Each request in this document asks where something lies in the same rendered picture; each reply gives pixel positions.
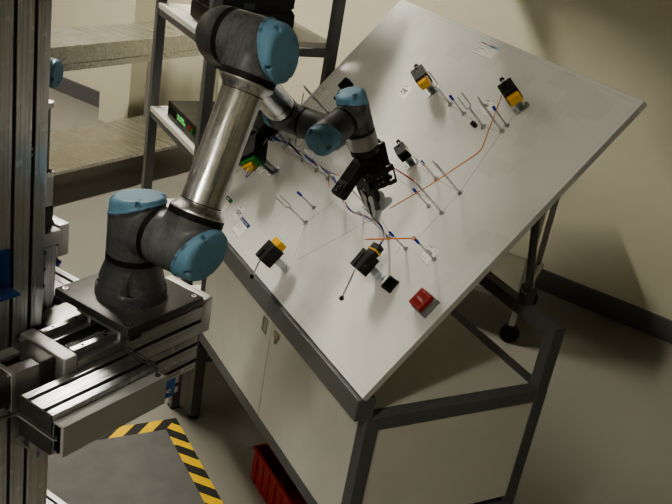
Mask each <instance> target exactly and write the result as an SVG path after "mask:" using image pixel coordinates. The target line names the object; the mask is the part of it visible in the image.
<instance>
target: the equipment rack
mask: <svg viewBox="0 0 672 504"><path fill-rule="evenodd" d="M167 1H168V0H156V6H155V18H154V31H153V44H152V56H151V69H150V82H149V94H148V107H147V120H146V132H145V145H144V158H143V171H142V183H141V189H152V179H153V168H154V156H155V144H156V132H157V124H158V125H159V126H160V127H161V128H162V129H163V130H164V131H165V132H166V133H167V135H168V136H169V137H170V138H171V139H172V140H173V141H174V142H175V143H176V144H177V145H178V146H179V147H180V148H181V150H182V151H183V152H184V153H185V154H186V155H187V156H188V157H189V158H190V159H191V160H192V161H194V158H195V155H196V153H197V150H198V147H199V145H200V142H201V139H202V136H203V134H204V131H205V128H206V126H207V123H208V120H209V118H210V115H211V109H212V100H213V91H214V82H215V73H216V68H214V67H213V66H212V65H211V64H210V63H209V62H208V61H207V60H206V59H205V58H204V60H203V70H202V80H201V89H200V99H199V109H198V119H197V128H196V138H195V143H194V142H193V141H192V140H191V139H190V138H189V137H188V136H187V135H186V134H185V133H184V132H183V131H182V130H181V129H180V128H179V127H178V126H177V125H176V124H175V123H174V122H173V121H172V120H171V119H170V118H169V117H168V116H167V114H168V106H159V96H160V84H161V72H162V60H163V48H164V37H165V25H166V20H167V21H168V22H170V23H171V24H172V25H174V26H175V27H176V28H178V29H179V30H180V31H181V32H183V33H184V34H185V35H187V36H188V37H189V38H191V39H192V40H193V41H195V29H196V26H197V23H198V21H197V20H196V19H194V18H192V16H191V15H190V9H191V5H187V4H174V3H167ZM222 5H223V0H210V2H209V10H210V9H212V8H214V7H217V6H222ZM345 5H346V0H333V3H332V9H331V16H330V22H329V28H328V35H327V39H325V38H323V37H321V36H319V35H318V34H316V33H314V32H312V31H310V30H309V29H307V28H305V27H303V26H301V25H300V24H298V23H296V22H294V25H293V30H294V32H295V34H296V36H297V39H298V44H299V47H304V48H299V57H318V58H324V60H323V66H322V73H321V79H320V85H321V84H322V83H323V82H324V81H325V79H326V78H327V77H328V76H329V75H330V74H331V73H332V72H333V71H334V70H335V66H336V60H337V54H338V48H339V42H340V36H341V29H342V23H343V17H344V11H345ZM320 85H319V86H320ZM182 376H183V374H181V375H180V378H179V388H178V391H177V392H175V393H174V395H172V396H170V397H169V401H168V403H167V404H168V406H169V408H170V409H175V408H180V406H179V403H180V394H181V385H182Z"/></svg>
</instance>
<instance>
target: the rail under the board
mask: <svg viewBox="0 0 672 504"><path fill-rule="evenodd" d="M227 244H228V249H227V253H226V256H225V258H224V260H223V261H224V262H225V264H226V265H227V266H228V267H229V268H230V270H231V271H232V272H233V273H234V275H235V276H236V277H237V278H238V280H239V281H240V282H241V283H242V284H243V286H244V287H245V288H246V289H247V291H248V292H249V293H250V294H251V296H252V297H253V298H254V299H255V300H256V302H257V303H258V304H259V305H260V307H261V308H262V309H263V310H264V312H265V313H266V314H267V315H268V316H269V318H270V319H271V320H272V321H273V323H274V324H275V325H276V326H277V328H278V329H279V330H280V331H281V332H282V334H283V335H284V336H285V337H286V339H287V340H288V341H289V342H290V344H291V345H292V346H293V347H294V348H295V350H296V351H297V352H298V353H299V355H300V356H301V357H302V358H303V360H304V361H305V362H306V363H307V364H308V366H309V367H310V368H311V369H312V371H313V372H314V373H315V374H316V376H317V377H318V378H319V379H320V381H321V382H322V383H323V384H324V385H325V387H326V388H327V389H328V390H329V392H330V393H331V394H332V395H333V397H334V398H335V399H336V400H337V401H338V403H339V404H340V405H341V406H342V408H343V409H344V410H345V411H346V413H347V414H348V415H349V416H350V417H351V419H352V420H353V421H354V422H357V421H363V420H368V419H372V418H373V413H374V409H375V404H376V399H377V398H376V397H375V395H374V394H373V395H372V396H371V397H370V398H369V399H368V400H367V401H365V400H363V399H362V398H361V397H360V395H359V394H358V393H357V392H356V391H355V390H354V388H353V387H352V386H351V385H350V384H349V383H348V381H347V380H346V379H345V378H344V377H343V376H342V374H341V373H340V372H339V371H338V370H337V369H336V367H335V366H334V365H333V364H332V363H331V361H330V360H329V359H328V358H327V357H326V356H325V354H324V353H323V352H322V351H321V350H320V349H319V347H318V346H317V345H316V344H315V343H314V342H313V340H312V339H311V338H310V337H309V336H308V335H307V333H306V332H305V331H304V330H303V329H302V328H301V326H300V325H299V324H298V323H297V322H296V320H295V319H294V318H293V317H292V316H291V315H290V313H289V312H288V311H287V310H286V309H285V308H284V306H283V305H282V304H281V303H280V302H279V301H278V299H277V298H276V297H275V296H274V295H273V294H272V292H271V291H270V290H269V289H268V288H267V286H266V285H265V284H264V283H263V282H262V281H261V279H260V278H259V277H258V276H257V275H256V274H255V273H254V278H253V279H251V278H250V275H251V274H253V272H254V271H253V270H252V269H251V268H250V267H249V265H248V264H247V263H246V262H245V261H244V260H243V258H242V257H241V256H240V255H239V254H238V253H237V251H236V250H235V249H234V248H233V247H232V245H231V244H230V243H229V242H227Z"/></svg>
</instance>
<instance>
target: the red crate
mask: <svg viewBox="0 0 672 504"><path fill-rule="evenodd" d="M253 449H254V457H253V464H252V470H251V479H252V481H253V483H254V484H255V486H256V487H257V489H258V491H259V493H260V494H261V495H262V497H263V499H264V500H265V502H266V503H267V504H307V502H306V501H305V499H304V498H303V496H302V495H301V493H300V492H299V490H298V489H297V487H296V486H295V484H294V483H293V481H292V480H291V478H290V477H289V475H288V474H287V472H286V471H285V469H284V468H283V466H282V465H281V463H280V462H279V460H278V459H277V457H276V456H275V454H274V452H273V451H272V449H271V448H270V446H269V445H268V443H265V444H260V445H254V446H253Z"/></svg>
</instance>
